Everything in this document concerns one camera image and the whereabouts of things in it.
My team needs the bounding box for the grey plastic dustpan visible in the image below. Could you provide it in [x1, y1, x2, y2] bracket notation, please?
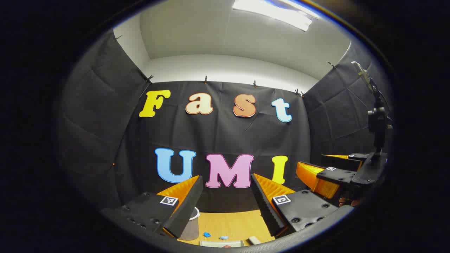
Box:
[199, 240, 245, 248]

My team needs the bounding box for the wooden desktop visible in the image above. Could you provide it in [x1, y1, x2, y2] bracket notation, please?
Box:
[177, 209, 277, 248]

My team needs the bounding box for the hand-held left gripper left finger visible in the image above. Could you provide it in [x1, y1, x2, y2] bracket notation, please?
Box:
[102, 175, 204, 239]

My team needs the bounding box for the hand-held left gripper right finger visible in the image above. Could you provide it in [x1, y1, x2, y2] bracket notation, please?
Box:
[250, 173, 339, 237]

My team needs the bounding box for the grey ribbed garbage bin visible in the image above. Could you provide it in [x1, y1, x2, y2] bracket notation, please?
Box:
[179, 207, 201, 241]

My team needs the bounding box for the row of black cloth clips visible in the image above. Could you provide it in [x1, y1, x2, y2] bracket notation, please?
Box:
[113, 34, 336, 97]

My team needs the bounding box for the ceiling light panel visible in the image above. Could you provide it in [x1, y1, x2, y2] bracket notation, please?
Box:
[232, 0, 321, 32]

